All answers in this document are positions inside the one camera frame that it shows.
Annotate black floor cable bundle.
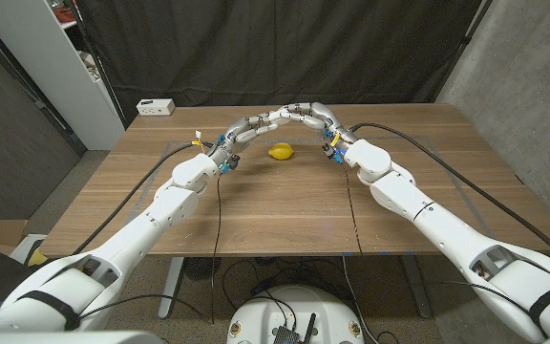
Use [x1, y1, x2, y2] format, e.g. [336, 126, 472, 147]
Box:
[221, 256, 352, 312]

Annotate black electronics board with antenna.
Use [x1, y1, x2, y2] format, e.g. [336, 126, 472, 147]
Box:
[271, 312, 318, 344]

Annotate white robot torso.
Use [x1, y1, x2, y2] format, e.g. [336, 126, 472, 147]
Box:
[0, 330, 164, 344]

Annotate yellow lemon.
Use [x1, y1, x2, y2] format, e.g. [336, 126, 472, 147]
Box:
[267, 141, 295, 161]

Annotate grey tape rectangle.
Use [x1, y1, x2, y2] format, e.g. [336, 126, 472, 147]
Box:
[126, 136, 503, 252]

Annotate black round floor fan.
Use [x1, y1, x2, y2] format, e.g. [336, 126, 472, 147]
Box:
[182, 256, 222, 281]

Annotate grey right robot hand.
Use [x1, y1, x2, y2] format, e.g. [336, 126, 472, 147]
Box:
[279, 100, 360, 165]

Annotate white shelf cabinet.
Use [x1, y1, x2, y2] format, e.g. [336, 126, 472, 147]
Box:
[0, 0, 127, 152]

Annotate grey floor cable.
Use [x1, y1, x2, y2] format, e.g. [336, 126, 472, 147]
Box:
[340, 252, 381, 344]

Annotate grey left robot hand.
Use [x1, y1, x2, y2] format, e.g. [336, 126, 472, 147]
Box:
[206, 109, 289, 176]

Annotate black curtain backdrop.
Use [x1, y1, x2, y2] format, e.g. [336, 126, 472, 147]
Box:
[72, 0, 494, 128]

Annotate white table leg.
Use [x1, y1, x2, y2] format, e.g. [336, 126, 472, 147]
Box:
[158, 256, 186, 320]

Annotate cluttered shelf items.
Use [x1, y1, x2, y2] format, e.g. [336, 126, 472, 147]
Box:
[79, 50, 104, 82]

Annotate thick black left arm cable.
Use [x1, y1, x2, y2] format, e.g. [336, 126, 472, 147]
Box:
[72, 141, 215, 257]

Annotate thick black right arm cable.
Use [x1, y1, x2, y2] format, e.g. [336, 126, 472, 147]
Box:
[349, 121, 550, 276]

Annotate grey table leg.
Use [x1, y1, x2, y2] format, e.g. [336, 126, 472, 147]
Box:
[401, 254, 433, 320]

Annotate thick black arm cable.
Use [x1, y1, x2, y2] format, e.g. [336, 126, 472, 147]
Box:
[349, 121, 550, 276]
[72, 141, 215, 257]

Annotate white object with yellow part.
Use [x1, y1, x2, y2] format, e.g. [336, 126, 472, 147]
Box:
[10, 233, 50, 268]

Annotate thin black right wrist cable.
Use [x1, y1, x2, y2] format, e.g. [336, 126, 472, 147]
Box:
[341, 162, 532, 314]

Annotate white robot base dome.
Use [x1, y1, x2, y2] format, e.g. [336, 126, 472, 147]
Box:
[225, 285, 366, 344]

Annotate black wall rail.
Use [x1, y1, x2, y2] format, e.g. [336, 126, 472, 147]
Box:
[0, 11, 89, 157]

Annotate thin black left wrist cable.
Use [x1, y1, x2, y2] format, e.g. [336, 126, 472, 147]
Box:
[77, 172, 223, 327]

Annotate white power strip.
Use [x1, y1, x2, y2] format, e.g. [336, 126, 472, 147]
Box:
[136, 98, 177, 118]

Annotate red item on shelf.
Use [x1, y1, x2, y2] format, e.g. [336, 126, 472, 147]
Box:
[51, 3, 78, 24]

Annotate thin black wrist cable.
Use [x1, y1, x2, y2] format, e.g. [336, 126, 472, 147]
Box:
[341, 162, 532, 314]
[77, 172, 223, 327]

